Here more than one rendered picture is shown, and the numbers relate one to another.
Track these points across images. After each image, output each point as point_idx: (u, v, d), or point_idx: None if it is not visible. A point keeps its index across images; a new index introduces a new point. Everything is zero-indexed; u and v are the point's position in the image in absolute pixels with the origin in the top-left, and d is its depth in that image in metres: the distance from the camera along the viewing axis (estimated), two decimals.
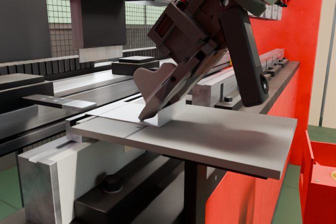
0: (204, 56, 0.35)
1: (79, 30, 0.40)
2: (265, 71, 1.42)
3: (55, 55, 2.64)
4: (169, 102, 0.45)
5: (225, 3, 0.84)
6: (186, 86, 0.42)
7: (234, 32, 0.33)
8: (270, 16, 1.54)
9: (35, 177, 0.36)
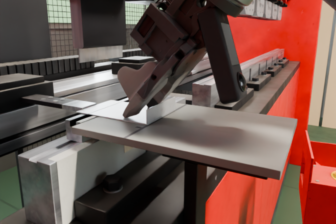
0: (183, 55, 0.36)
1: (79, 30, 0.40)
2: (265, 71, 1.42)
3: (55, 55, 2.64)
4: (155, 100, 0.46)
5: None
6: (170, 84, 0.44)
7: (211, 32, 0.34)
8: (270, 16, 1.54)
9: (35, 177, 0.36)
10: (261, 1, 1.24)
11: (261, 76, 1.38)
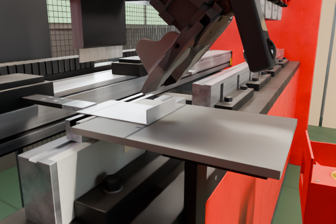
0: (208, 22, 0.34)
1: (79, 30, 0.40)
2: (265, 71, 1.42)
3: (55, 55, 2.64)
4: (172, 78, 0.44)
5: None
6: (189, 59, 0.41)
7: None
8: (270, 16, 1.54)
9: (35, 177, 0.36)
10: (261, 1, 1.24)
11: (261, 76, 1.38)
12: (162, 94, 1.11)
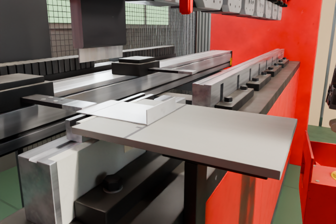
0: None
1: (79, 30, 0.40)
2: (265, 71, 1.42)
3: (55, 55, 2.64)
4: None
5: (225, 3, 0.84)
6: None
7: None
8: (270, 16, 1.54)
9: (35, 177, 0.36)
10: (261, 1, 1.24)
11: (261, 76, 1.38)
12: (162, 94, 1.11)
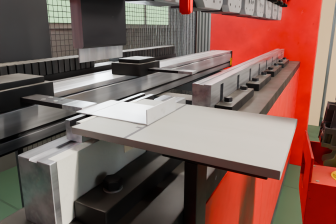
0: None
1: (79, 30, 0.40)
2: (265, 71, 1.42)
3: (55, 55, 2.64)
4: None
5: (225, 3, 0.84)
6: None
7: None
8: (270, 16, 1.54)
9: (35, 177, 0.36)
10: (261, 1, 1.24)
11: (261, 76, 1.38)
12: (162, 94, 1.11)
